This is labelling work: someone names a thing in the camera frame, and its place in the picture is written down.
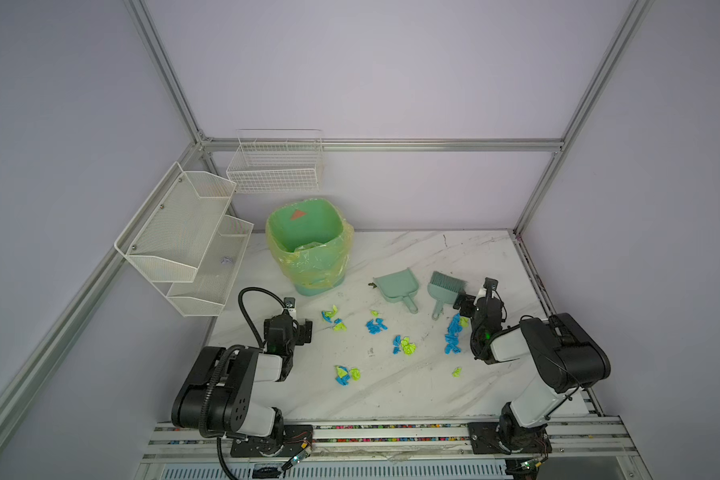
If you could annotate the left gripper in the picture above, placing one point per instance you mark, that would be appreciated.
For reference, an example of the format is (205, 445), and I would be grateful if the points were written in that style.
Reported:
(302, 332)

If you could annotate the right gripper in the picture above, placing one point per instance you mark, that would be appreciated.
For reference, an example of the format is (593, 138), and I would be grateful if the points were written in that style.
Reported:
(468, 303)

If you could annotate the blue scraps pile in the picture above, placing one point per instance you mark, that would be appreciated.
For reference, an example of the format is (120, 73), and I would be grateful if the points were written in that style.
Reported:
(452, 336)

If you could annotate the green hand brush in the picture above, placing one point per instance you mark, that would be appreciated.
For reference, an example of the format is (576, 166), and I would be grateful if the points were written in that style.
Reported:
(444, 289)

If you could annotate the green plastic dustpan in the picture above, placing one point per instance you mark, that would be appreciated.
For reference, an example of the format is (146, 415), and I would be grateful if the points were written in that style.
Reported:
(401, 286)

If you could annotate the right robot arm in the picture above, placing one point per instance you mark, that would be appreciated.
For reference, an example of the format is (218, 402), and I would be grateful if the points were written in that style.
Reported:
(565, 357)

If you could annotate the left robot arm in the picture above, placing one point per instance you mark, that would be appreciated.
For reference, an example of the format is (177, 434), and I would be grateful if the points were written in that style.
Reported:
(216, 397)

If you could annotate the blue green scraps far left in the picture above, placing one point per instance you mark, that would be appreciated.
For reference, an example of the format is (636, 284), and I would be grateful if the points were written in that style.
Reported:
(331, 316)

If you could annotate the blue green scraps middle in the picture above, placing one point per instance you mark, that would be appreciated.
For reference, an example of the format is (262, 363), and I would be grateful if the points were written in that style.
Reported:
(403, 345)

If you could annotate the lower white mesh shelf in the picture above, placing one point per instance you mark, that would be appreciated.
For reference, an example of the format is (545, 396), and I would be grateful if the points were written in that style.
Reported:
(208, 294)

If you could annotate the white mesh shelf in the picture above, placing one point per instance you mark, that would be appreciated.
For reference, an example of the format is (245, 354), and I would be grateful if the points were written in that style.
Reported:
(208, 294)
(167, 240)

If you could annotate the green trash bin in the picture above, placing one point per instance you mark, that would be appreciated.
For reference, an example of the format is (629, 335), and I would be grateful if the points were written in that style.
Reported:
(309, 240)

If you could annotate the yellow bin liner bag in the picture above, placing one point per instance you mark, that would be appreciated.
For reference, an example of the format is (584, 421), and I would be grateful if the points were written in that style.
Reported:
(312, 258)

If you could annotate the upper white mesh shelf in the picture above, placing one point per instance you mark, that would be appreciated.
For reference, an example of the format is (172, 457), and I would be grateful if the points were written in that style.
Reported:
(167, 240)

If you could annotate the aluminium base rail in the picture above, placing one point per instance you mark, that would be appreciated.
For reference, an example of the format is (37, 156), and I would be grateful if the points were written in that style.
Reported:
(588, 447)

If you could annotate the white wire basket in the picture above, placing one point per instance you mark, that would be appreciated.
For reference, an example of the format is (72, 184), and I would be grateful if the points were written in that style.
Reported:
(277, 161)

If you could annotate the aluminium frame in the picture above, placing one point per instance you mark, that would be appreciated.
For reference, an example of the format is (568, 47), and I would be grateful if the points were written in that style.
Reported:
(42, 364)

